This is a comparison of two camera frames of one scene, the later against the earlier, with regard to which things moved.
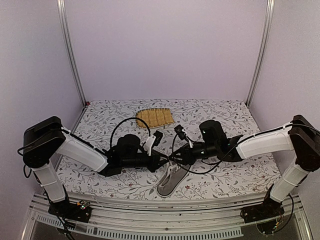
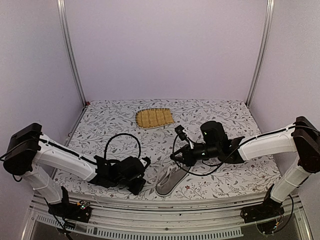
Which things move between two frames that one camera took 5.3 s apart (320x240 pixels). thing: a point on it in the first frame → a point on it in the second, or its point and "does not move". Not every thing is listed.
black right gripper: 188,158 does not move
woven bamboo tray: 154,117 does not move
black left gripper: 155,165 → 135,190
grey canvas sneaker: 173,178 does not move
